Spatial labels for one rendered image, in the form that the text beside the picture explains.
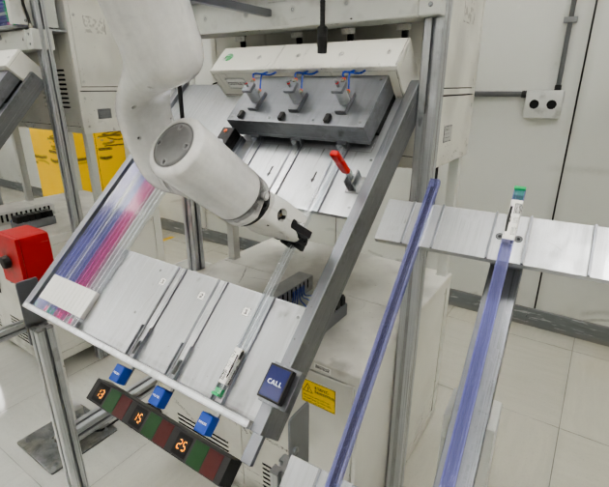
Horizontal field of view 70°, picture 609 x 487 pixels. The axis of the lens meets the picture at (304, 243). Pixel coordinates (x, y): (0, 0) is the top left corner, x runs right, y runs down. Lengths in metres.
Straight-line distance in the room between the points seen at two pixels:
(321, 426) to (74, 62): 1.63
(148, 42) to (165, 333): 0.53
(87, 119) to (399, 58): 1.45
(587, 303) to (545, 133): 0.85
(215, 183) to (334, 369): 0.56
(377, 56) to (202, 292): 0.56
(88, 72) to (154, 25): 1.59
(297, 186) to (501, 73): 1.66
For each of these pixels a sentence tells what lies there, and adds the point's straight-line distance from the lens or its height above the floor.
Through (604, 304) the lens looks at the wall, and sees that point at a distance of 2.54.
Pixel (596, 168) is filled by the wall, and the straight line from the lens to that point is 2.37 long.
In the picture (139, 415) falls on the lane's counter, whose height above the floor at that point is 0.66.
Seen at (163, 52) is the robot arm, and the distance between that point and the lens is 0.51.
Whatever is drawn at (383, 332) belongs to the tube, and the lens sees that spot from 0.55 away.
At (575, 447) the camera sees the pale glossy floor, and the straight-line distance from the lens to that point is 1.93.
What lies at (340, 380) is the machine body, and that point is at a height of 0.59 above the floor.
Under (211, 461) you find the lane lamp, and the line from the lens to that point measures 0.74.
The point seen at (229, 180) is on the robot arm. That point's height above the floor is 1.08.
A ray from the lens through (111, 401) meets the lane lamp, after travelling 0.90.
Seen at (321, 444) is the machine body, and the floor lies 0.39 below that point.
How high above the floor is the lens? 1.19
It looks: 20 degrees down
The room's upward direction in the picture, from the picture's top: straight up
